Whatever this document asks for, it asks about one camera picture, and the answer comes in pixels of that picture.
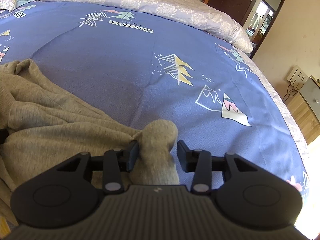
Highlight white power strip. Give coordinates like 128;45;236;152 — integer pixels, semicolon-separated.
287;65;309;92

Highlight lilac floral quilt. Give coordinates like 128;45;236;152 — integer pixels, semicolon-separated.
40;0;308;157

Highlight grey side cabinet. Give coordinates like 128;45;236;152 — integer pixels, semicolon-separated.
300;76;320;120

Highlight grey sweat pants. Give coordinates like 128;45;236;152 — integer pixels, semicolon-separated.
1;59;180;224

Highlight blue patterned bed sheet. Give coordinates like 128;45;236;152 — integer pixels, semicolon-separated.
1;2;309;197

